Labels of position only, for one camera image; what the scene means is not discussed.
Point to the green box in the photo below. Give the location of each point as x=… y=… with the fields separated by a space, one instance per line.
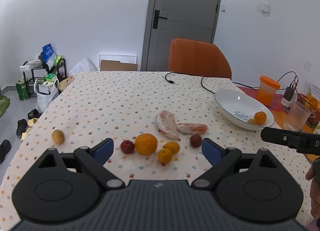
x=50 y=77

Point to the white ceramic plate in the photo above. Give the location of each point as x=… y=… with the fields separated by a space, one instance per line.
x=237 y=103

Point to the small white wall switch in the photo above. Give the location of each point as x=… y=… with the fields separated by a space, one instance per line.
x=224 y=7

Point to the small mandarin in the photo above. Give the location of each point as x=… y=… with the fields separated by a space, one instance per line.
x=165 y=157
x=260 y=117
x=173 y=146

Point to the yellow-green packet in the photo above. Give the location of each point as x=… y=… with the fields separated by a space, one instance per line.
x=58 y=60

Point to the large orange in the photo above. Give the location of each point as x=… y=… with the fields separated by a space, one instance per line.
x=146 y=144

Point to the large peeled pomelo segment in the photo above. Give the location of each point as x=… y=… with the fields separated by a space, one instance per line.
x=166 y=124

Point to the white item on rack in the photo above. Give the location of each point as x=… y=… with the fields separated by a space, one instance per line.
x=31 y=64

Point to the dark red plum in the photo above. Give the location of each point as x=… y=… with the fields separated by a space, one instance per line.
x=127 y=146
x=195 y=141

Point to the white light switch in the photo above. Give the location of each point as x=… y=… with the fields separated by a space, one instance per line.
x=264 y=6

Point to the black slipper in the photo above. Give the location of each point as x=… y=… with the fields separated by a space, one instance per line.
x=32 y=114

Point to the brown cardboard sheet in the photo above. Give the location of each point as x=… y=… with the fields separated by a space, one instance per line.
x=117 y=65

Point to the white board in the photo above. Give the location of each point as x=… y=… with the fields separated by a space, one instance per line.
x=117 y=57

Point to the grey door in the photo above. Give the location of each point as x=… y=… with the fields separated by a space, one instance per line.
x=185 y=0

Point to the black charger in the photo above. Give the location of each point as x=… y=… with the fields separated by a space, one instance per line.
x=290 y=93

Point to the black shoe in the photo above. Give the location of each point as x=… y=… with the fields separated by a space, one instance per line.
x=22 y=126
x=5 y=149

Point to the brown cardboard box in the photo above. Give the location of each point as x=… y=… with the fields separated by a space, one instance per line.
x=65 y=82

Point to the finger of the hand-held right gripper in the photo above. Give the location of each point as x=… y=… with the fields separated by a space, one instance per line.
x=275 y=136

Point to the green bag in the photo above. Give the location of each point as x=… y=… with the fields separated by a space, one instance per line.
x=22 y=88

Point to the tan longan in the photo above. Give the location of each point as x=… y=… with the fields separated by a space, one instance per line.
x=58 y=136
x=251 y=121

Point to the orange lidded plastic container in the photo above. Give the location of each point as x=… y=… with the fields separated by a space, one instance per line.
x=267 y=93

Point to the clear plastic bag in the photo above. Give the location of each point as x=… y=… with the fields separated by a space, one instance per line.
x=82 y=67

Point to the green cloth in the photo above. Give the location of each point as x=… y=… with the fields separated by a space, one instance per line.
x=3 y=106

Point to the beige slipper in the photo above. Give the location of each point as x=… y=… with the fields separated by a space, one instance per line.
x=32 y=122
x=25 y=134

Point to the person's right hand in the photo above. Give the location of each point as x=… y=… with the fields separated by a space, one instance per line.
x=315 y=201

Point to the orange leather chair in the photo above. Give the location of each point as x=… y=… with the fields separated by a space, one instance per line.
x=197 y=58

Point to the clear plastic cup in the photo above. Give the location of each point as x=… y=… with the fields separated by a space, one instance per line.
x=297 y=116

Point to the black metal rack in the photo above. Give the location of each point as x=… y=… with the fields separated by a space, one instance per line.
x=62 y=70

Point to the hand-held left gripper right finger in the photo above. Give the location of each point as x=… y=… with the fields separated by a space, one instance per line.
x=211 y=151

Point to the white power adapter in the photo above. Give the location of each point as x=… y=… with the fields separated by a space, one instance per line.
x=285 y=102

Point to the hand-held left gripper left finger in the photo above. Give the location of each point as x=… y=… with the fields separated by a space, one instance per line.
x=105 y=149

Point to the small peeled pomelo segment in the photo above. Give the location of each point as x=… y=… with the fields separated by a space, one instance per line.
x=192 y=128

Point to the white shopping bag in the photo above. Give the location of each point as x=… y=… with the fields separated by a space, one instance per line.
x=45 y=98

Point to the blue plastic bag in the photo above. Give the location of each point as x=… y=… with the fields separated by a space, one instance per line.
x=48 y=54

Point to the red and orange mat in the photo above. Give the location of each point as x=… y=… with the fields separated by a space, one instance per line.
x=276 y=108

